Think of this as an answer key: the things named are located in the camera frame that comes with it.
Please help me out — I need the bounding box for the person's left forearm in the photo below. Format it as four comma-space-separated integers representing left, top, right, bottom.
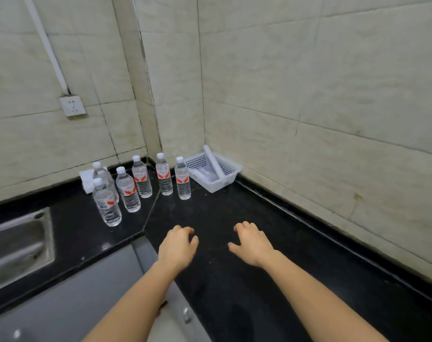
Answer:
81, 260, 185, 342

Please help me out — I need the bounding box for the row of clear water bottles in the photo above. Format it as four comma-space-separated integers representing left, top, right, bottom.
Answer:
91, 152, 192, 227

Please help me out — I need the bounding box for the white tissue pack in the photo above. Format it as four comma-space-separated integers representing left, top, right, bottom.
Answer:
79, 168, 95, 194

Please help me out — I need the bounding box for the person's right forearm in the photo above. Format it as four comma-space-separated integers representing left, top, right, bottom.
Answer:
263, 250, 390, 342

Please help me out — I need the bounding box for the long white roll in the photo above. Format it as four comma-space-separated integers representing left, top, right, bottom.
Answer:
203, 145, 226, 180

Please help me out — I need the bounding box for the stainless steel sink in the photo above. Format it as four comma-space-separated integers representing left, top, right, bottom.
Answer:
0, 207, 56, 295

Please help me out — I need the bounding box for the white wall socket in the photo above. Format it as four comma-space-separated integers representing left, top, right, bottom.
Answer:
59, 95, 87, 117

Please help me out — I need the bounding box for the white plastic basket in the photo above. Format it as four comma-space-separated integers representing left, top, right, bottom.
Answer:
184, 152, 243, 194

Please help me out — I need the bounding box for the person's left hand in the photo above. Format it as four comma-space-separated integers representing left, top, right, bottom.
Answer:
157, 225, 199, 273

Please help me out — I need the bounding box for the narrow grey cabinet door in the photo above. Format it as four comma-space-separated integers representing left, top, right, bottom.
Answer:
132, 236, 212, 342

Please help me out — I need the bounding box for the person's right hand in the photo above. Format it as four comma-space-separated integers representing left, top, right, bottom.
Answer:
228, 221, 279, 269

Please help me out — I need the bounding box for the white cable conduit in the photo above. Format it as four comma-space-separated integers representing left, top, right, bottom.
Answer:
22, 0, 71, 97

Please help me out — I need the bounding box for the short white roll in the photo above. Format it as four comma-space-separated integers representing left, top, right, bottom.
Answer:
189, 168, 217, 183

